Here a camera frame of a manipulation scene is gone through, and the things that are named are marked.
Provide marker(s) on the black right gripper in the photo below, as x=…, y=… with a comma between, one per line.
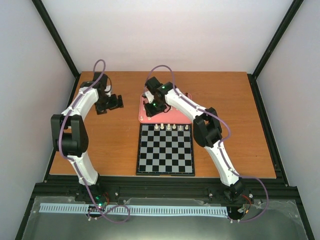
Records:
x=151, y=112

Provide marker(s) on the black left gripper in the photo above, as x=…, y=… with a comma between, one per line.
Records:
x=115, y=105

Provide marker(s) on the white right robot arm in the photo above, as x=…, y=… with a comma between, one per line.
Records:
x=207, y=130

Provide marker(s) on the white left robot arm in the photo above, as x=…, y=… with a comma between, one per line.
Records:
x=69, y=134

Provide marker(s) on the pink piece tray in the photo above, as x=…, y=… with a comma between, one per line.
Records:
x=172, y=116

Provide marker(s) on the black piece back row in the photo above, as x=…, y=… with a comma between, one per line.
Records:
x=144, y=95

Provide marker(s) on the black and grey chessboard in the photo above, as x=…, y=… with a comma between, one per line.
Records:
x=165, y=152

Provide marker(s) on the light blue cable duct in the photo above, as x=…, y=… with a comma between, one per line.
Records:
x=136, y=210

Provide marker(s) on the black aluminium frame rail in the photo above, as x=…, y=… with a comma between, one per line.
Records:
x=152, y=187

